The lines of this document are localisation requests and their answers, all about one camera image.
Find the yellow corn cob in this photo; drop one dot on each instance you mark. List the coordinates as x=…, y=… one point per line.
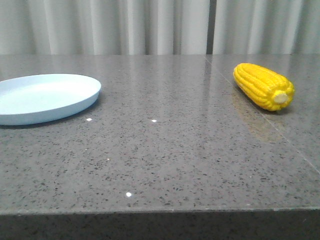
x=268, y=89

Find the light blue round plate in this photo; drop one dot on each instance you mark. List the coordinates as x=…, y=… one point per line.
x=43, y=98

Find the grey pleated curtain right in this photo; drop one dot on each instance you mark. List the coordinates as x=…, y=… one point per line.
x=266, y=27

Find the grey pleated curtain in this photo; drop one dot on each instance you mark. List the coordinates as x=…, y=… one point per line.
x=266, y=27
x=104, y=27

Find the grey pleated curtain left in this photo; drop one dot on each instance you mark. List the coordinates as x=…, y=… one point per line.
x=104, y=27

